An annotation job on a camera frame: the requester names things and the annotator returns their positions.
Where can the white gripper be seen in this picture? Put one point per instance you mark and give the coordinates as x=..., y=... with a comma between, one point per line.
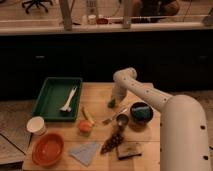
x=118, y=93

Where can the green pepper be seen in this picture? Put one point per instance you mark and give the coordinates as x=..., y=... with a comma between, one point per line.
x=111, y=103

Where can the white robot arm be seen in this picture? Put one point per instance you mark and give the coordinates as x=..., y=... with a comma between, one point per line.
x=184, y=142

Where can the small metal cup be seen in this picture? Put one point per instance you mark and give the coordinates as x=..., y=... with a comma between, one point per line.
x=122, y=121

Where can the dark bowl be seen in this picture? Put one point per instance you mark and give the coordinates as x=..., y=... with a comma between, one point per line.
x=141, y=104

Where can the teal sponge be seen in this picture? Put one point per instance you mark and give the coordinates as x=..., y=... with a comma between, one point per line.
x=141, y=113

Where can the yellow banana toy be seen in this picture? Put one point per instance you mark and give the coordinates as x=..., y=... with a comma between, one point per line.
x=88, y=116

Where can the orange toy fruit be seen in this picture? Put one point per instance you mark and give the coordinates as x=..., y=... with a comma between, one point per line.
x=85, y=126

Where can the white plastic spatula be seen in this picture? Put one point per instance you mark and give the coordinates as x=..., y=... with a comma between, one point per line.
x=66, y=107

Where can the green plastic tray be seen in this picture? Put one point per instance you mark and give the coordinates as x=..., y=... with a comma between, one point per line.
x=53, y=95

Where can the blue-grey cloth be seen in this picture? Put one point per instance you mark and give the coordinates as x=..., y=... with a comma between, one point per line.
x=84, y=153

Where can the red bowl on counter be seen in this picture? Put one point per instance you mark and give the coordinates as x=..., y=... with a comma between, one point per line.
x=102, y=21

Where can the white cup on counter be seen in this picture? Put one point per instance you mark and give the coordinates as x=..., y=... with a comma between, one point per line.
x=92, y=19

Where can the seated person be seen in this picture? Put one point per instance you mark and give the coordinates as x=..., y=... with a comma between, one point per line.
x=151, y=11

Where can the white paper cup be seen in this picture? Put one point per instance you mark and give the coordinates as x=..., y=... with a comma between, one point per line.
x=36, y=125

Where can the orange plastic bowl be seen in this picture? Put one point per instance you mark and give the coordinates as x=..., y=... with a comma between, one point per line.
x=48, y=150

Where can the black office chair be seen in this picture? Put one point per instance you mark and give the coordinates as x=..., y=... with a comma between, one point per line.
x=29, y=3

